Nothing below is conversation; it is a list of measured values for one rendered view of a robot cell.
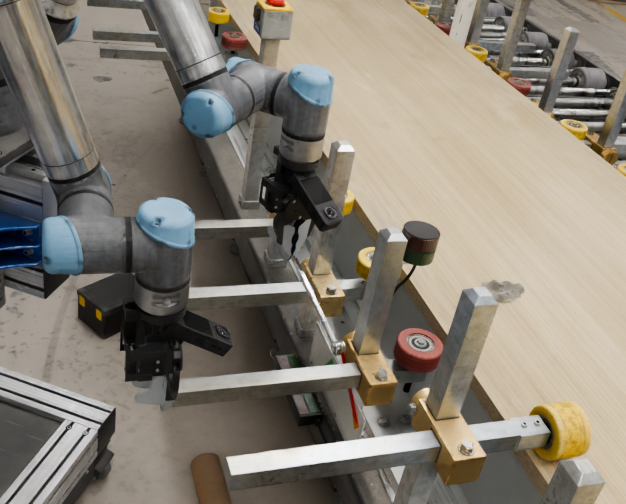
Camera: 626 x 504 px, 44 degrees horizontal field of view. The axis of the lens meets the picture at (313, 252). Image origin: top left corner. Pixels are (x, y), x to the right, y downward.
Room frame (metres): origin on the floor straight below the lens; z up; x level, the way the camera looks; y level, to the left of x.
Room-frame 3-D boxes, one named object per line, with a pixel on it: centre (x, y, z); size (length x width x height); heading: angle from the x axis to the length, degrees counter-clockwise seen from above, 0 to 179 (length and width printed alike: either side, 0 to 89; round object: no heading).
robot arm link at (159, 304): (0.87, 0.20, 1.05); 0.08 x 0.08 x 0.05
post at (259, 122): (1.75, 0.19, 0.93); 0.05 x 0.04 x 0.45; 24
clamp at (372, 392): (1.03, -0.13, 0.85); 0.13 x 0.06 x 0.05; 24
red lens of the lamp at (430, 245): (1.07, -0.16, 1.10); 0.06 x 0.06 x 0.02
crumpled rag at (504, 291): (1.26, -0.37, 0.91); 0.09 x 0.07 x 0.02; 107
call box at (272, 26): (1.75, 0.19, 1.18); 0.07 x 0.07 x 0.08; 24
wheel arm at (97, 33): (2.58, 0.66, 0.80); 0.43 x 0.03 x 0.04; 114
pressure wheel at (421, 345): (1.05, -0.21, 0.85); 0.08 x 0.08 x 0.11
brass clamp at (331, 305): (1.26, -0.03, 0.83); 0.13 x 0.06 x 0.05; 24
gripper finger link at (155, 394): (0.85, 0.19, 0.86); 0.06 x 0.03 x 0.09; 114
